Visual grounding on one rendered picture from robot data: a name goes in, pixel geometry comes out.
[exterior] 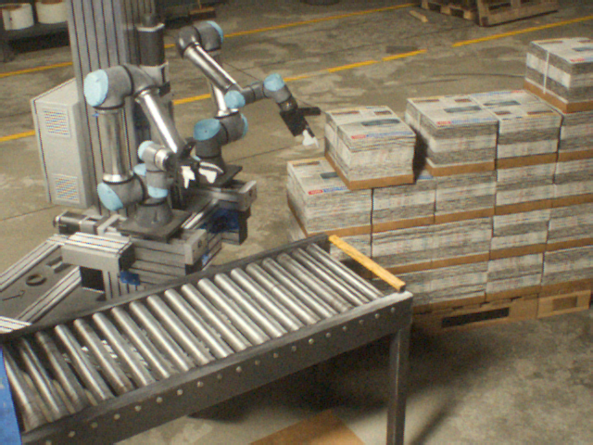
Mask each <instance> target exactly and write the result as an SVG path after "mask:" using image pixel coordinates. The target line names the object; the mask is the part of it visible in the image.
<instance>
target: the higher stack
mask: <svg viewBox="0 0 593 445"><path fill-rule="evenodd" d="M530 43H531V44H530V45H529V46H530V48H529V49H530V50H529V53H526V54H528V56H527V61H525V62H527V65H526V66H527V69H526V77H525V79H526V80H528V82H530V83H532V84H533V85H535V86H537V87H539V88H541V89H542V90H543V93H544V94H545V91H546V92H549V93H550V94H552V95H554V96H556V97H558V98H559V99H560V100H561V101H562V102H564V103H566V104H569V103H578V102H587V101H593V40H590V39H588V38H585V37H574V38H562V39H552V40H543V41H535V42H530ZM524 91H525V92H526V93H528V94H530V95H532V96H533V97H535V98H536V99H537V100H538V101H540V100H541V101H542V104H543V105H545V106H548V107H550V108H552V109H553V110H555V111H556V112H558V113H559V114H560V115H561V123H560V127H559V128H560V129H559V134H558V142H557V147H556V149H557V151H558V152H559V153H564V152H573V151H580V150H589V149H593V109H591V110H583V111H575V112H566V113H565V112H563V111H561V110H560V109H558V108H556V107H554V106H552V105H551V104H550V103H548V102H547V100H544V99H542V98H541V97H539V96H537V95H535V94H533V93H532V92H530V91H528V90H524ZM555 164H556V165H555V170H556V171H555V172H554V173H555V174H554V175H553V180H552V182H553V184H554V186H553V187H554V189H553V190H554V192H553V196H552V198H553V199H559V198H567V197H579V196H586V195H593V158H586V159H573V160H565V161H557V160H556V162H555ZM550 210H551V212H550V217H549V223H548V225H549V226H548V234H547V241H546V243H547V244H548V243H554V242H561V241H568V240H575V239H581V238H588V237H593V202H590V203H583V204H575V205H569V206H561V207H555V208H552V207H551V208H550ZM542 253H543V261H542V262H543V263H544V264H543V271H542V277H541V281H540V282H541V285H542V286H544V285H550V284H556V283H561V282H568V281H574V280H580V279H587V278H593V244H592V245H585V246H579V247H573V248H561V249H554V250H549V252H542ZM591 291H592V285H587V286H577V287H571V288H565V289H559V290H553V291H548V292H542V294H541V292H538V294H537V298H538V303H537V307H536V318H543V317H549V316H553V315H554V314H559V313H566V312H576V311H582V310H587V309H588V304H589V302H590V296H591Z"/></svg>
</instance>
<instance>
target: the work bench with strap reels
mask: <svg viewBox="0 0 593 445"><path fill-rule="evenodd" d="M35 6H36V12H37V16H36V17H34V16H33V15H32V6H31V5H30V4H6V5H1V2H0V39H1V41H2V46H3V52H4V58H5V60H3V62H5V63H7V62H13V60H12V59H10V55H9V50H8V43H7V41H8V40H15V39H20V38H28V37H33V36H40V35H46V34H53V33H60V32H68V31H69V27H68V21H67V14H66V8H65V0H40V1H37V3H36V4H35ZM155 12H156V14H157V18H158V20H159V23H161V24H163V26H164V27H163V28H162V30H163V36H165V35H169V34H167V33H166V30H165V20H164V8H163V0H158V8H155Z"/></svg>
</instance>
